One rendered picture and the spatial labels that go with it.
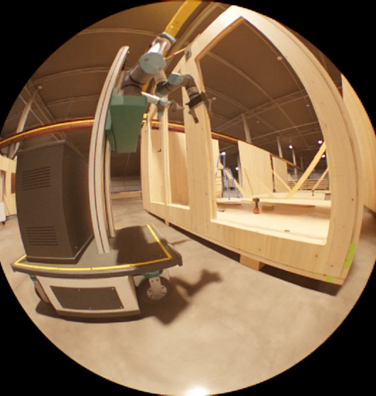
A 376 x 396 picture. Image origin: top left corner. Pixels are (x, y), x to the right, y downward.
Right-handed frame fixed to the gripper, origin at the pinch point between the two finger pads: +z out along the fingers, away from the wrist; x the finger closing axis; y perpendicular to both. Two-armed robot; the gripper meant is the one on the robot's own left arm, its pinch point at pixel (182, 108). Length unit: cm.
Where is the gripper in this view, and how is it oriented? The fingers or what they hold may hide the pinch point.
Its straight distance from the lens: 160.5
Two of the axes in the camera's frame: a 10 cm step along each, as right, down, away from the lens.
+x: 0.6, 10.0, 0.6
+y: -4.9, -0.2, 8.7
